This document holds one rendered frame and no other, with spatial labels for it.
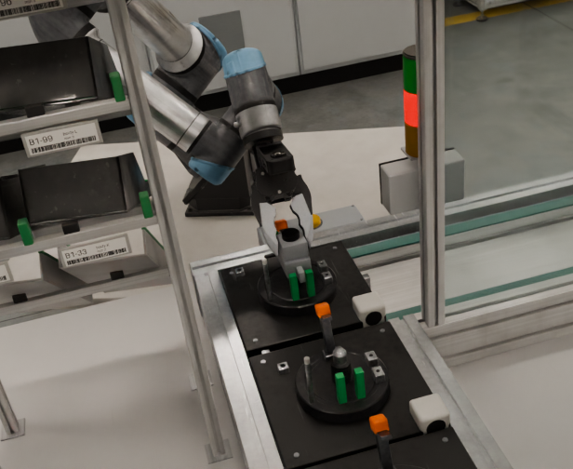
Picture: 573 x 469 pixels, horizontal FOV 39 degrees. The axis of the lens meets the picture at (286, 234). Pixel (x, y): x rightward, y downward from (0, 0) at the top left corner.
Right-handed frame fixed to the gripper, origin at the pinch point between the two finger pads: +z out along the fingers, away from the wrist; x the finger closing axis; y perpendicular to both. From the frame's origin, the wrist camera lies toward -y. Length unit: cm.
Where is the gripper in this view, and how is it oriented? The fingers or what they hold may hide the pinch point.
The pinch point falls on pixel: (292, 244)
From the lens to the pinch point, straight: 135.7
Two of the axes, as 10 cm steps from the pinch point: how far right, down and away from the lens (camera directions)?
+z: 2.5, 9.6, -1.4
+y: -1.1, 1.8, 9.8
